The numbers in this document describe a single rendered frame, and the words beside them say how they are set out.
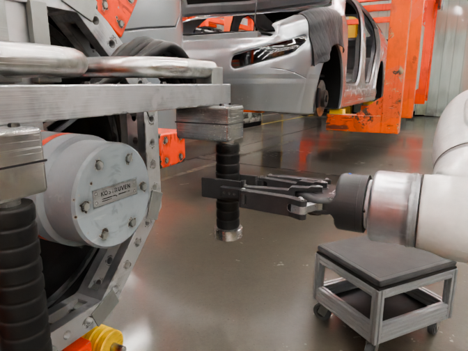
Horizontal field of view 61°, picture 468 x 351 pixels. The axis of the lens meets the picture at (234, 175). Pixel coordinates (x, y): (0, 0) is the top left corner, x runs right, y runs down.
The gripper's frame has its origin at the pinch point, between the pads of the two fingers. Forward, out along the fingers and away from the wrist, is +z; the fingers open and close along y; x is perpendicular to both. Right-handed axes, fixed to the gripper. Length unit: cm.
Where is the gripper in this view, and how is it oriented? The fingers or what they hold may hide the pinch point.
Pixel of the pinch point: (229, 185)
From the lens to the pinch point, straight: 59.5
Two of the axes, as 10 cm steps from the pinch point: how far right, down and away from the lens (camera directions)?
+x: 0.0, -9.7, -2.3
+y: 4.6, -2.0, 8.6
